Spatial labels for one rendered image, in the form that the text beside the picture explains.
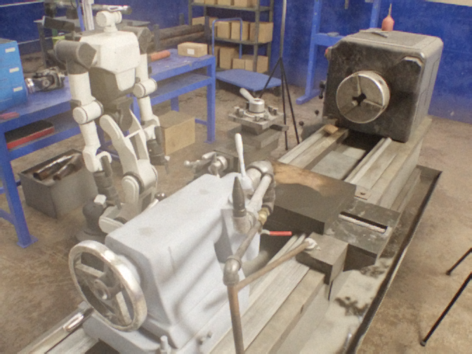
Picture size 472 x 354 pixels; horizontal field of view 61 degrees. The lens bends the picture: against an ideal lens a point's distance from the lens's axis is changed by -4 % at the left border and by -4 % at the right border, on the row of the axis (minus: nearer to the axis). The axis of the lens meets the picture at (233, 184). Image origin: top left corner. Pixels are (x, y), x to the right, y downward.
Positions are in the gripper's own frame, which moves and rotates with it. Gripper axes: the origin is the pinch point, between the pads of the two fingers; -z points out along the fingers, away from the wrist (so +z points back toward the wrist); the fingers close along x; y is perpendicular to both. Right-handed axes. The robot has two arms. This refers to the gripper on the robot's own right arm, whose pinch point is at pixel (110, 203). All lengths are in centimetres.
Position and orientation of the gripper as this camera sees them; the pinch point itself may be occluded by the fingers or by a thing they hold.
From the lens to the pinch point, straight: 223.0
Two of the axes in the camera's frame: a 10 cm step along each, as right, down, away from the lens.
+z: -1.5, -9.0, -4.1
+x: 8.8, 0.6, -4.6
